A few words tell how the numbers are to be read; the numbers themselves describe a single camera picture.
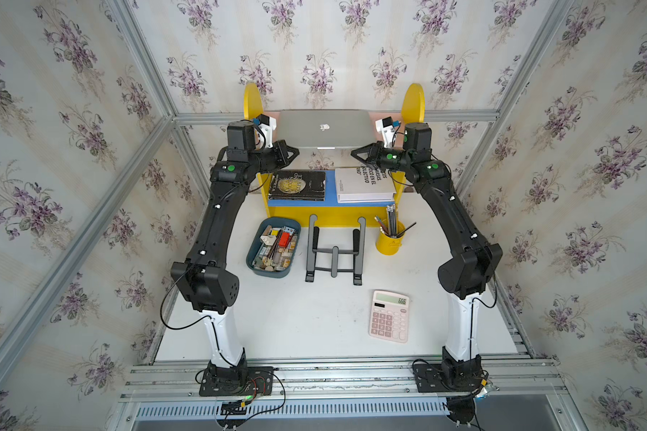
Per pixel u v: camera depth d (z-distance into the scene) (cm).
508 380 75
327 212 111
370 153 75
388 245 96
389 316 84
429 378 73
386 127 72
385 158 70
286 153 67
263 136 63
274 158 67
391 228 96
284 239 101
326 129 82
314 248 95
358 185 99
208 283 47
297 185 101
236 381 66
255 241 98
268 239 99
